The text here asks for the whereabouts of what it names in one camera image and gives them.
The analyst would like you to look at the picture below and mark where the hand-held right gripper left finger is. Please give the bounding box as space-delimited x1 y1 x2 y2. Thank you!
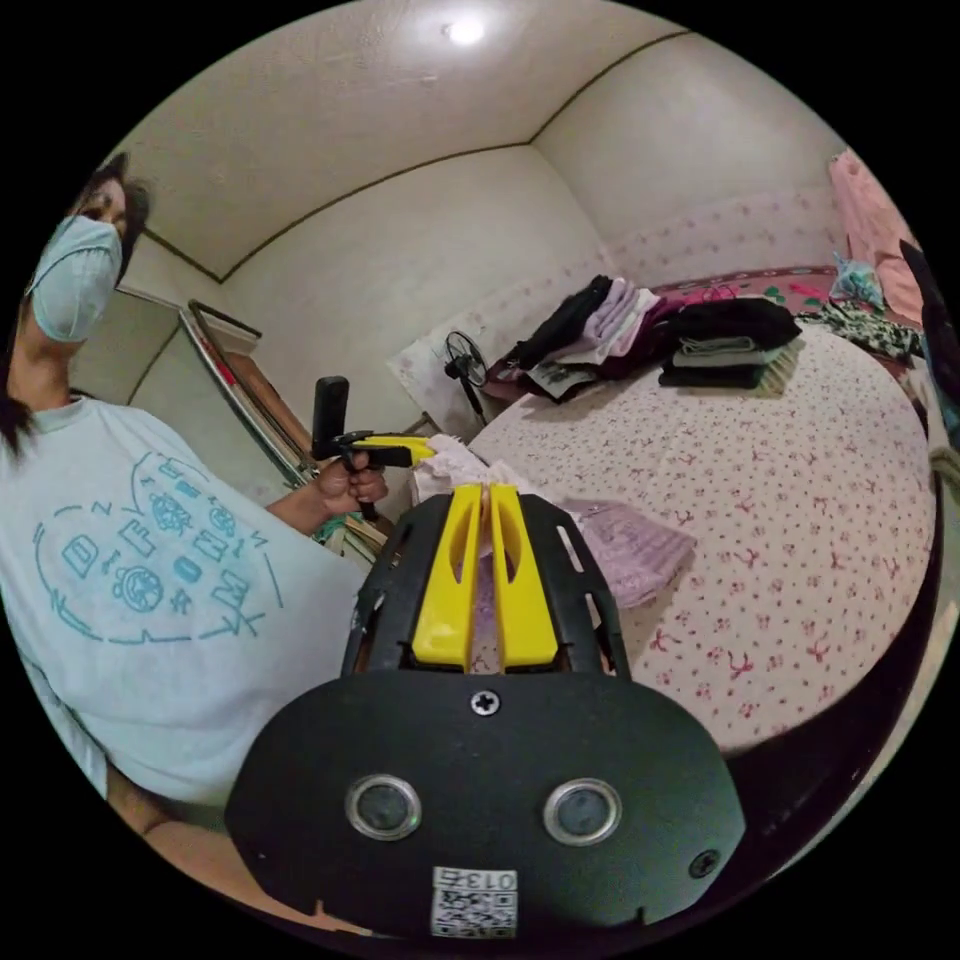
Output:
411 484 482 670

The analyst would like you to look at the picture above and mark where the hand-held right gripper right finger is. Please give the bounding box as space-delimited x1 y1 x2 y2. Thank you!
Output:
490 484 559 672

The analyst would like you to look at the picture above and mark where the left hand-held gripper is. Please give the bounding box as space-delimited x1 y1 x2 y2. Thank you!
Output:
312 429 438 523

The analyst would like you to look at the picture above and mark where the pink long sleeve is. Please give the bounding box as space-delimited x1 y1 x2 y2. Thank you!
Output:
408 433 699 610

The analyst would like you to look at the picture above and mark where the person's left forearm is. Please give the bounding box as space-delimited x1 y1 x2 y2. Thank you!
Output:
265 479 333 538

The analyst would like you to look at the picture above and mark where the person's right forearm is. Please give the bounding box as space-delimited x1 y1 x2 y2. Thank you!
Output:
107 768 376 939

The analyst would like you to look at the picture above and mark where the person's left hand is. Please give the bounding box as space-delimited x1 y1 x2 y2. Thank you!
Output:
312 452 390 520

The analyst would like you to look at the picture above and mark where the black standing fan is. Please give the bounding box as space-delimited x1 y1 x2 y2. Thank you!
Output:
442 329 493 420

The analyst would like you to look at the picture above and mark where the wooden framed panel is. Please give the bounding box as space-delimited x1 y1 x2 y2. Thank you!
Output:
178 298 320 489

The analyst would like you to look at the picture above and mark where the pile of clothes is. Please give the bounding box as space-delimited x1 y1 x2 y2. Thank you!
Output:
658 296 805 397
479 273 684 406

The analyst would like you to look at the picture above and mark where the bed with floral sheet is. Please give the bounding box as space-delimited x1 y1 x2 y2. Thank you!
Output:
466 263 940 759

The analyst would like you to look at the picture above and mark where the person's body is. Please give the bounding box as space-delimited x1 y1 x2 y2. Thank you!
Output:
0 152 376 826

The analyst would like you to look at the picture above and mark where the black floral patterned cloth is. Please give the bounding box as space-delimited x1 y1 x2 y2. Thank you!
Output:
794 299 925 363

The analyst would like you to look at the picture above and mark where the pink curtain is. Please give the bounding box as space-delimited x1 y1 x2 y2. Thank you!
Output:
827 148 925 325

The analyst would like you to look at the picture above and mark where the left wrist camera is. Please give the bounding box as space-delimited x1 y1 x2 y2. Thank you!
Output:
314 376 351 460

